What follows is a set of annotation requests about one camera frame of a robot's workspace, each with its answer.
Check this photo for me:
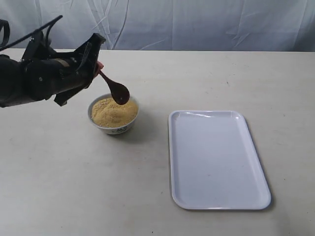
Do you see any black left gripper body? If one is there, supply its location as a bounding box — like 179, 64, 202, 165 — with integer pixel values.
22, 33, 106, 106

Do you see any dark brown wooden spoon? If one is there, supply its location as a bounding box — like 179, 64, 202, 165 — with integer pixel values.
99, 70, 130, 105

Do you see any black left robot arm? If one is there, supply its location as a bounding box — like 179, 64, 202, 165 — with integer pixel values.
0, 32, 105, 108

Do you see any yellow-brown powder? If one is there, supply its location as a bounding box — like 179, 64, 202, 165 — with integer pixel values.
91, 97, 138, 128

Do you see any white patterned ceramic bowl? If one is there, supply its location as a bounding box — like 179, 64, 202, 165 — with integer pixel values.
88, 94, 140, 135

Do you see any white rectangular plastic tray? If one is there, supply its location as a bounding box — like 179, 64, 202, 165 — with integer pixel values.
168, 111, 271, 210

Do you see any grey wrinkled backdrop curtain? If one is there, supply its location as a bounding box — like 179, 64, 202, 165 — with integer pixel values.
0, 0, 315, 52

